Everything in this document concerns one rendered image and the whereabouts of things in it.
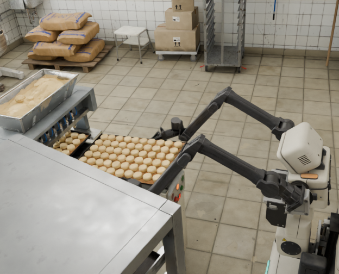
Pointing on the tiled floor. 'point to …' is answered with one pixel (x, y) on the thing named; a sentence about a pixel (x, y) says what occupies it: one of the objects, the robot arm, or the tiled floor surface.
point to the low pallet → (60, 63)
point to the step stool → (133, 38)
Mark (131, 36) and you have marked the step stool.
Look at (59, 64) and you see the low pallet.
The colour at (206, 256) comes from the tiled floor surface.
